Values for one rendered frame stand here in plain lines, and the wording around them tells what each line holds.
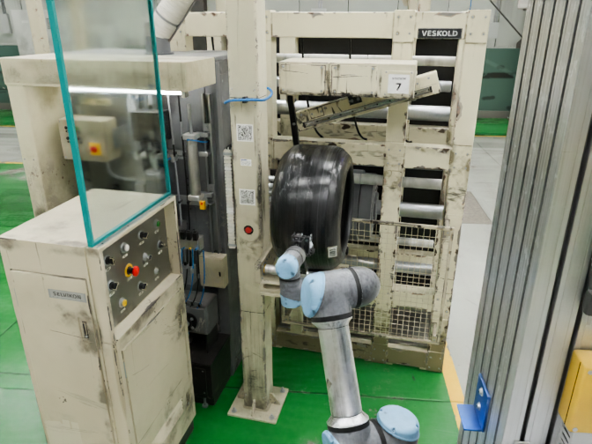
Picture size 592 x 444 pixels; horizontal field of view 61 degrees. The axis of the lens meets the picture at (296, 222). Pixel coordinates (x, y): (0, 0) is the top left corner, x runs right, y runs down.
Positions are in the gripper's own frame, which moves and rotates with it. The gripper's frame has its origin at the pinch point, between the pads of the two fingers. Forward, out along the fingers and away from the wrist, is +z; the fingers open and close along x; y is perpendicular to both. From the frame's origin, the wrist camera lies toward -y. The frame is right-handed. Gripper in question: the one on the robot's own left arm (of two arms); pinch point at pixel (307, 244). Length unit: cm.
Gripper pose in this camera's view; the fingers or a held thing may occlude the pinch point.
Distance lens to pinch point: 203.1
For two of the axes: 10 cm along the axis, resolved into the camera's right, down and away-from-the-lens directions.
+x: -9.7, -0.9, 2.2
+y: 0.3, -9.6, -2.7
